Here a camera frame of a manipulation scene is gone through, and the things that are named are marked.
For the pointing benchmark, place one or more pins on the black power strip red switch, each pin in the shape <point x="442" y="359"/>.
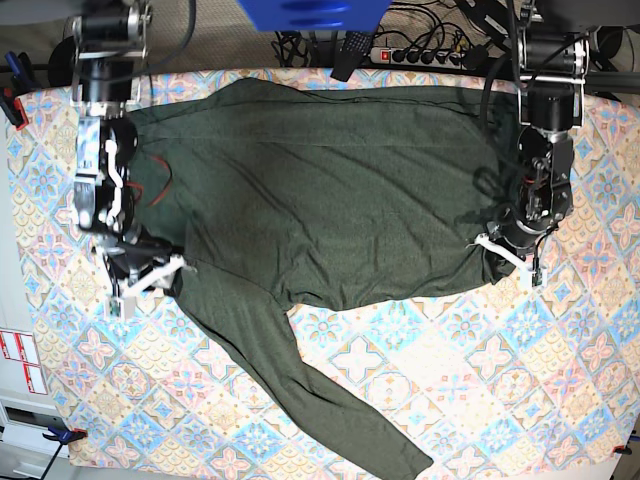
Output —
<point x="436" y="58"/>

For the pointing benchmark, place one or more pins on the blue clamp top left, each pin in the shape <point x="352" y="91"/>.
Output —
<point x="11" y="105"/>

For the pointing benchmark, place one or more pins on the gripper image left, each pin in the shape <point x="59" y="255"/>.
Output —
<point x="138" y="261"/>

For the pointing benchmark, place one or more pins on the blue plastic box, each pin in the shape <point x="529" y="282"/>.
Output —
<point x="310" y="15"/>

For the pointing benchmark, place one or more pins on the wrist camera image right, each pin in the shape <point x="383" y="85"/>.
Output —
<point x="531" y="278"/>

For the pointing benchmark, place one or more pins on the black remote-like device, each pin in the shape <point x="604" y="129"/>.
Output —
<point x="355" y="47"/>

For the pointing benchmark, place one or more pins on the blue clamp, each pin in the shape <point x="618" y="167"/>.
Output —
<point x="11" y="105"/>
<point x="63" y="437"/>

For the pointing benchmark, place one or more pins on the red white label stickers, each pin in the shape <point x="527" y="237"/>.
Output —
<point x="21" y="369"/>

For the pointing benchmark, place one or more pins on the blue clamp bottom left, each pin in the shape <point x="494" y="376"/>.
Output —
<point x="63" y="437"/>

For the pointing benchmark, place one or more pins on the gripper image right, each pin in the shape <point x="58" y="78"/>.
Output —
<point x="514" y="238"/>

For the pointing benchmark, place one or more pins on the clamp bottom right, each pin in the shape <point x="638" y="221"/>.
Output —
<point x="622" y="450"/>

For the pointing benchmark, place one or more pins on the colourful patterned tablecloth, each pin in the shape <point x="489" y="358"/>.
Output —
<point x="491" y="382"/>

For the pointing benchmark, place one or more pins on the dark green long-sleeve T-shirt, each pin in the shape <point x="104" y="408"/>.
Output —
<point x="334" y="199"/>

